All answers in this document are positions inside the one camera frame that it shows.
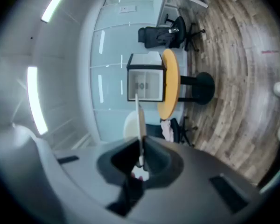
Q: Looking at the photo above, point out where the pink cloth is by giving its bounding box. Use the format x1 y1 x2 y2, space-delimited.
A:
160 119 175 142

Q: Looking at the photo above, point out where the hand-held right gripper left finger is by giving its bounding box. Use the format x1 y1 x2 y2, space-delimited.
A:
35 136 142 224

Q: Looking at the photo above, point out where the white round plate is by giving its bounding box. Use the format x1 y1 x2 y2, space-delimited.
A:
134 93 147 170

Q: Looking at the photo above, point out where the black mini fridge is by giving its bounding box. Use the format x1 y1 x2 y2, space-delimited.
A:
126 51 167 102

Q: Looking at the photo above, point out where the black office chair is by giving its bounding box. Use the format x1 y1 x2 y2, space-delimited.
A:
146 117 199 147
138 14 205 52

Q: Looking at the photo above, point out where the black jacket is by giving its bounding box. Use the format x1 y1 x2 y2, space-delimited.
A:
153 28 177 48

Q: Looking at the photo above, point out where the white wall sign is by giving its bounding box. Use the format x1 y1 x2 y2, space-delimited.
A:
119 5 138 14

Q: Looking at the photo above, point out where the white cabinet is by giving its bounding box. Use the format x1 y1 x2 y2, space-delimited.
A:
153 0 210 28

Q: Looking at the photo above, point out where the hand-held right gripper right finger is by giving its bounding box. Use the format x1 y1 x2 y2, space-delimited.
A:
123 136 263 224

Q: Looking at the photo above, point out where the round orange table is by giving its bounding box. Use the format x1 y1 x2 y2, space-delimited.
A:
157 49 216 120

